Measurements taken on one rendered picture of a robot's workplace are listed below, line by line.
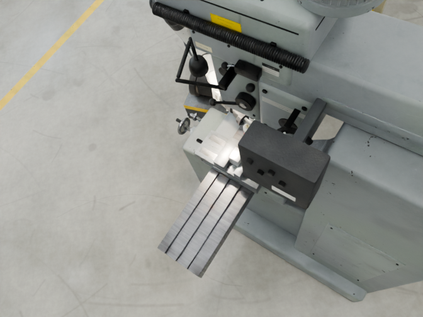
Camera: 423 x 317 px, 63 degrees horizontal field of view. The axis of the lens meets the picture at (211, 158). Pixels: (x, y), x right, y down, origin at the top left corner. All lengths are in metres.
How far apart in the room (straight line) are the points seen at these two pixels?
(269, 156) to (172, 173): 1.99
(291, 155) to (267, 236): 1.53
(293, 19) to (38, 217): 2.66
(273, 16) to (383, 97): 0.31
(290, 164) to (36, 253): 2.49
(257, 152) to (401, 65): 0.38
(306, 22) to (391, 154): 0.43
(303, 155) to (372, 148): 0.27
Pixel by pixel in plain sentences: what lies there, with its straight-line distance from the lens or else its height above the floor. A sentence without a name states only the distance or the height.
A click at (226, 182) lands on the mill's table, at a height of 0.92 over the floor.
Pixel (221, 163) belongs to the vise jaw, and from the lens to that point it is 1.56.
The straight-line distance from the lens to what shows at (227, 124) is 1.87.
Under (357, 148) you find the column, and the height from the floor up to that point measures 1.56.
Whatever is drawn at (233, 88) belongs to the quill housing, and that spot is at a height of 1.47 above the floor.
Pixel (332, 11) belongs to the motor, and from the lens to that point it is 0.78.
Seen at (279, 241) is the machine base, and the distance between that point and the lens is 2.28.
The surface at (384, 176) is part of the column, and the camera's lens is 0.99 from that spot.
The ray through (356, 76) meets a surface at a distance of 0.88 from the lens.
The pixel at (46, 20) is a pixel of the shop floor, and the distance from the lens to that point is 4.38.
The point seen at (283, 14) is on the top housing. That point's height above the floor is 1.89.
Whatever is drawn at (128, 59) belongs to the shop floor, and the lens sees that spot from 3.51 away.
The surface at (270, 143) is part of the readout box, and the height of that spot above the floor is 1.72.
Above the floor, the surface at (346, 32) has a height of 1.76.
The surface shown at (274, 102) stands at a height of 1.54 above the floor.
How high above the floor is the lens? 2.44
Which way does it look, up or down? 64 degrees down
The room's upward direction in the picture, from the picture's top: 21 degrees counter-clockwise
